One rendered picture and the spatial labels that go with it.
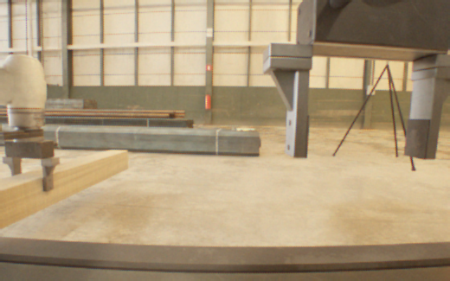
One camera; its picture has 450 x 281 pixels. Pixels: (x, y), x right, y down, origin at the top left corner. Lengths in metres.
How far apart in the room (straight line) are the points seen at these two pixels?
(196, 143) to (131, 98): 7.71
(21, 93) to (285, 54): 0.73
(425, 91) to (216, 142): 1.92
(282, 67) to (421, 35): 0.13
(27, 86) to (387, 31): 0.80
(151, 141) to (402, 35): 2.16
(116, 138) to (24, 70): 1.71
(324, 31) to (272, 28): 9.19
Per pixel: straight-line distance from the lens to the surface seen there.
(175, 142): 2.19
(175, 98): 9.00
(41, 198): 0.85
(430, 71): 0.29
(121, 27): 10.62
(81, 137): 2.65
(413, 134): 0.29
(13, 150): 0.88
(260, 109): 8.61
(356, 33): 0.23
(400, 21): 0.26
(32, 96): 0.81
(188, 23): 9.67
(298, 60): 0.21
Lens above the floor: 0.39
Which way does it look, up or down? 7 degrees down
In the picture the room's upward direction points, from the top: 1 degrees clockwise
